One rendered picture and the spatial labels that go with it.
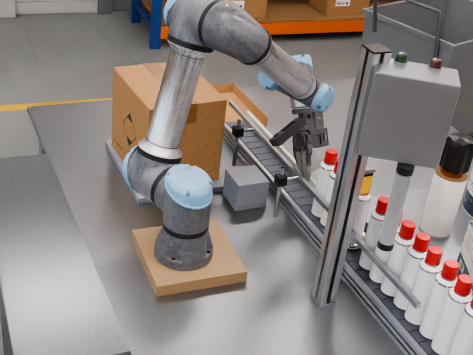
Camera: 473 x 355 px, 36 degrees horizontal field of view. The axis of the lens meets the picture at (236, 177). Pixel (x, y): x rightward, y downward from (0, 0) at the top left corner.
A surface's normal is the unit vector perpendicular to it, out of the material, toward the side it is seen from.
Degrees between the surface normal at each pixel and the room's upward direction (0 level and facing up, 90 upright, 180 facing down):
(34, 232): 0
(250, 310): 0
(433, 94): 90
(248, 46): 91
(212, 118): 90
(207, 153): 90
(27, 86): 0
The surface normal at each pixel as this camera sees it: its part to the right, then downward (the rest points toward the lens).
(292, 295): 0.11, -0.85
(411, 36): -0.76, 0.32
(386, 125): -0.19, 0.49
